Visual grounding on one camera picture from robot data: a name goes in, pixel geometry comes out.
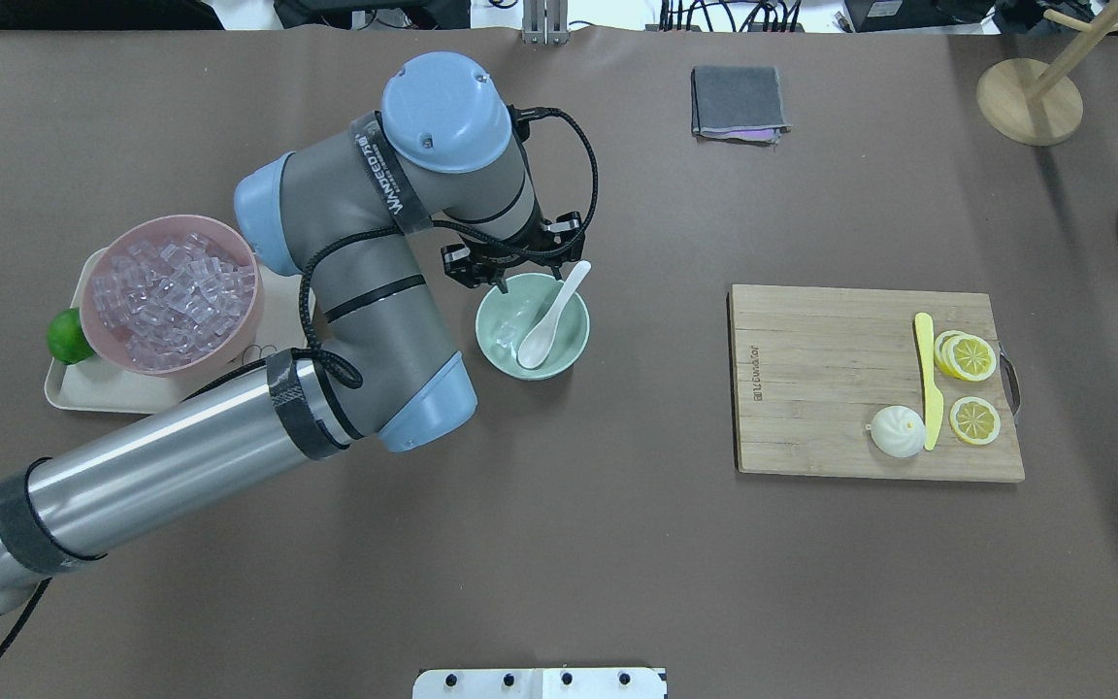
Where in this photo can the single lemon slice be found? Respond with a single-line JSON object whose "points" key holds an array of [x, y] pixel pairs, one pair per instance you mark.
{"points": [[974, 421]]}

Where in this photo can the bamboo cutting board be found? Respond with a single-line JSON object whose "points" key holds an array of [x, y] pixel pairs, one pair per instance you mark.
{"points": [[814, 365]]}

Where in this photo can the grey folded cloth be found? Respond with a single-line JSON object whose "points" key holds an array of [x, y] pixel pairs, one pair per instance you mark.
{"points": [[727, 98]]}

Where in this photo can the clear ice cubes pile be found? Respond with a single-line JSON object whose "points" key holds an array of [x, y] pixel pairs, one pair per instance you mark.
{"points": [[172, 302]]}

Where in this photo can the pink bowl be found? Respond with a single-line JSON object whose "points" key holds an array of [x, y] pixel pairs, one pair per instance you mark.
{"points": [[108, 347]]}

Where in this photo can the single clear ice cube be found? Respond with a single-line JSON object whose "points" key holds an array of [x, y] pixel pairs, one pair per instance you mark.
{"points": [[507, 336]]}

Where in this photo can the beige rabbit tray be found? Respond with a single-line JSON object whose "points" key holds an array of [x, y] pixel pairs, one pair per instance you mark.
{"points": [[98, 385]]}

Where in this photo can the purple cloth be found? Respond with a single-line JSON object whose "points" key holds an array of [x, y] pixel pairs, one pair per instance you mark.
{"points": [[761, 136]]}

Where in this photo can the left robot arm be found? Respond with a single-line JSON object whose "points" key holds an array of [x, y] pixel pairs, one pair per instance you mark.
{"points": [[442, 150]]}

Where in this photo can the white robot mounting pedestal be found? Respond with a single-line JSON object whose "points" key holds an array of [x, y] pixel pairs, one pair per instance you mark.
{"points": [[553, 682]]}

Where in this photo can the white steamed bun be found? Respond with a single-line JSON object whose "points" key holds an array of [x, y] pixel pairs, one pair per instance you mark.
{"points": [[898, 431]]}

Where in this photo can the stacked lemon slices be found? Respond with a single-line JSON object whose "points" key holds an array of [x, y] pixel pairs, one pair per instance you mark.
{"points": [[964, 356]]}

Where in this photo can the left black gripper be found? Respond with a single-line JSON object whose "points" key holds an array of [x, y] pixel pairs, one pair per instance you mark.
{"points": [[459, 266]]}

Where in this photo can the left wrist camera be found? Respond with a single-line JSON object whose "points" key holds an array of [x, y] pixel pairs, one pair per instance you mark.
{"points": [[521, 120]]}

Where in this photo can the mint green bowl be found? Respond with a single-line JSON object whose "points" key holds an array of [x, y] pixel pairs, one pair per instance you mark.
{"points": [[529, 296]]}

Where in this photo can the wooden mug tree stand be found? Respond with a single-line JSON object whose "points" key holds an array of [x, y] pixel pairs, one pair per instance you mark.
{"points": [[1036, 103]]}

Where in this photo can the green lime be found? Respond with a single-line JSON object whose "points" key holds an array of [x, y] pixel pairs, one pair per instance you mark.
{"points": [[65, 338]]}

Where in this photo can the yellow plastic knife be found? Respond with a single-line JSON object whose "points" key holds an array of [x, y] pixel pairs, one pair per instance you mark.
{"points": [[933, 399]]}

